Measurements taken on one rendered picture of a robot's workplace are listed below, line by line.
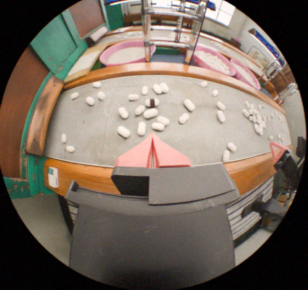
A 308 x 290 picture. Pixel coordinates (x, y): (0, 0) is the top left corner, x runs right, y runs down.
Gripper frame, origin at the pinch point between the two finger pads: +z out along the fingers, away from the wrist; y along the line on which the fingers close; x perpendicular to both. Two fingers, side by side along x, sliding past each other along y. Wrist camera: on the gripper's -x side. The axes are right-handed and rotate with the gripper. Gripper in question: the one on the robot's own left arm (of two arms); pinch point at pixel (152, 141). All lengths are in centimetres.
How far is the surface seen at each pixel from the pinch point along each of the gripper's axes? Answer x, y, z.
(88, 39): -40, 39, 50
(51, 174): 11.5, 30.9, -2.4
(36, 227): 77, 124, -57
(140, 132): 4.8, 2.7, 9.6
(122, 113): 1.3, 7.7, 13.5
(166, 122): 3.2, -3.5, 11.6
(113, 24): -159, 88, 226
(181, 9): -45, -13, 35
